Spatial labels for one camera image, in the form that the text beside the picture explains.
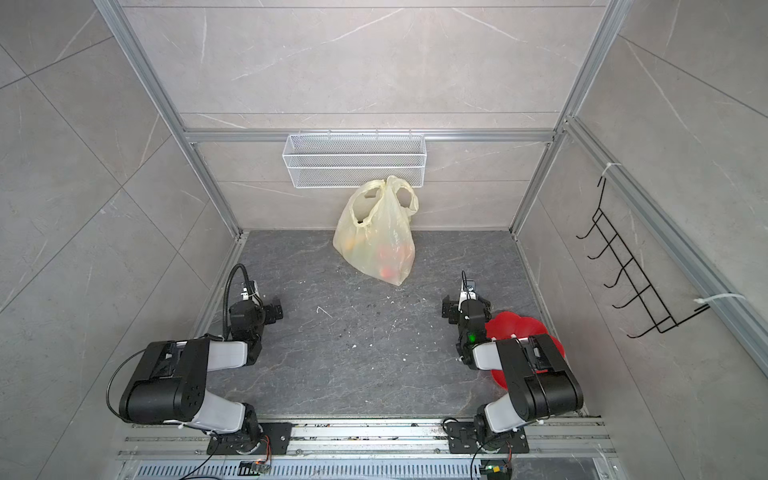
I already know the translucent yellowish plastic bag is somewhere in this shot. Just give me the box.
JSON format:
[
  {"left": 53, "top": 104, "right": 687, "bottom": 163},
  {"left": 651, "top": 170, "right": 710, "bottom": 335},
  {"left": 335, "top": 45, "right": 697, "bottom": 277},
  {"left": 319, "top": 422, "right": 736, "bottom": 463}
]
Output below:
[{"left": 333, "top": 175, "right": 419, "bottom": 286}]

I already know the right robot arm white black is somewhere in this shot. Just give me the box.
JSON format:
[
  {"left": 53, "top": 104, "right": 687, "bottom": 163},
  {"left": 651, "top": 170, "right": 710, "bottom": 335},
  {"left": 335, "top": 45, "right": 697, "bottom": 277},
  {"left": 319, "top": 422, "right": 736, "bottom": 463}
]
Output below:
[{"left": 441, "top": 292, "right": 584, "bottom": 453}]

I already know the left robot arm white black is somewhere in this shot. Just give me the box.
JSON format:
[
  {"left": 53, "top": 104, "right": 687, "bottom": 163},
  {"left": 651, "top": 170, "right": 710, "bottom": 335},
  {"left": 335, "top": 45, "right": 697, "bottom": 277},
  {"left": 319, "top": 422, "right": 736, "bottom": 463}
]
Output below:
[{"left": 117, "top": 299, "right": 292, "bottom": 456}]

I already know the red flower-shaped plate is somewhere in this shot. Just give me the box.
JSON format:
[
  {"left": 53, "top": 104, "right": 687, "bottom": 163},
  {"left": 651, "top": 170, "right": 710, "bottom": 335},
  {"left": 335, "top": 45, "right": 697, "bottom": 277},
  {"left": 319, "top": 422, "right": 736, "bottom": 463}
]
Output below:
[{"left": 485, "top": 311, "right": 566, "bottom": 390}]

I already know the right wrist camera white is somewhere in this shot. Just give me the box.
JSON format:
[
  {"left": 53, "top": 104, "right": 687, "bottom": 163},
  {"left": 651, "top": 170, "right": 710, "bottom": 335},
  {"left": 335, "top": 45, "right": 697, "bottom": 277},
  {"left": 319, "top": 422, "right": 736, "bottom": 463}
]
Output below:
[{"left": 458, "top": 280, "right": 478, "bottom": 303}]

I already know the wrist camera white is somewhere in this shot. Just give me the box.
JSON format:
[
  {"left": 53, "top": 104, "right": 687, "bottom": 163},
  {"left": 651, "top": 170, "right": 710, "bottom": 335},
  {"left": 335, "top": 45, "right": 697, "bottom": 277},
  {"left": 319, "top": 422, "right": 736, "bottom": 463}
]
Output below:
[
  {"left": 241, "top": 280, "right": 263, "bottom": 305},
  {"left": 458, "top": 280, "right": 478, "bottom": 303}
]

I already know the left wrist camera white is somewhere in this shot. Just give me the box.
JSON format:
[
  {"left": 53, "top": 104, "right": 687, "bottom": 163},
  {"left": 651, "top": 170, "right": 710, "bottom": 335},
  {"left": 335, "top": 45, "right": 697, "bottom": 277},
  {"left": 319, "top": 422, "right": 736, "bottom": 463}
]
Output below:
[{"left": 241, "top": 280, "right": 263, "bottom": 305}]

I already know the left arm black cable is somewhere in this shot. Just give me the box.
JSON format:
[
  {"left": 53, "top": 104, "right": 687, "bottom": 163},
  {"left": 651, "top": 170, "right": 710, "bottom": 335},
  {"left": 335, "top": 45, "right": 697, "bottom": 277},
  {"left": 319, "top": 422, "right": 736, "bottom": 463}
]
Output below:
[{"left": 221, "top": 263, "right": 253, "bottom": 337}]

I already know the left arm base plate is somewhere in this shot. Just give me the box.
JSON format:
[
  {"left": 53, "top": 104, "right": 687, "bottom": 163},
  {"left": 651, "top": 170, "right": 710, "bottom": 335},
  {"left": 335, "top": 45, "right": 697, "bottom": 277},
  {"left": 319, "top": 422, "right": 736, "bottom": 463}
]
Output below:
[{"left": 206, "top": 422, "right": 293, "bottom": 455}]

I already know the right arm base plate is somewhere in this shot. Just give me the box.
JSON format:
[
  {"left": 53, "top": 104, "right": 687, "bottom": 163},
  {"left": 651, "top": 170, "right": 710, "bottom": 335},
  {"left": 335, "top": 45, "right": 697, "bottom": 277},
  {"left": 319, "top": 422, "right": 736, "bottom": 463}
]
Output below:
[{"left": 441, "top": 418, "right": 530, "bottom": 454}]

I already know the white wire mesh basket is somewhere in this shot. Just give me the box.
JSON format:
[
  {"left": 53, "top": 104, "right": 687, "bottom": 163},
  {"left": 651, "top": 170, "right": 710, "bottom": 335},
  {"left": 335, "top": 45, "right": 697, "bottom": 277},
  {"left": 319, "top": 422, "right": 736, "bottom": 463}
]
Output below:
[{"left": 282, "top": 133, "right": 428, "bottom": 189}]

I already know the aluminium rail at front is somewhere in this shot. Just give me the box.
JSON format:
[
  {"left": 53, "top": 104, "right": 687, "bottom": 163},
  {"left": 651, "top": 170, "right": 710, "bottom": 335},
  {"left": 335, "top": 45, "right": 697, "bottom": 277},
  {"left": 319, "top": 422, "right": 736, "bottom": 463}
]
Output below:
[{"left": 116, "top": 418, "right": 619, "bottom": 462}]

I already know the black wire hook rack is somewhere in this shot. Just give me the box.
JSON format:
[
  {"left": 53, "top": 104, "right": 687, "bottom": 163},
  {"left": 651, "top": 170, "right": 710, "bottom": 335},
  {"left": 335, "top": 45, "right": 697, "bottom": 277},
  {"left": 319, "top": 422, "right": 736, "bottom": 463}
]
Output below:
[{"left": 576, "top": 177, "right": 711, "bottom": 339}]

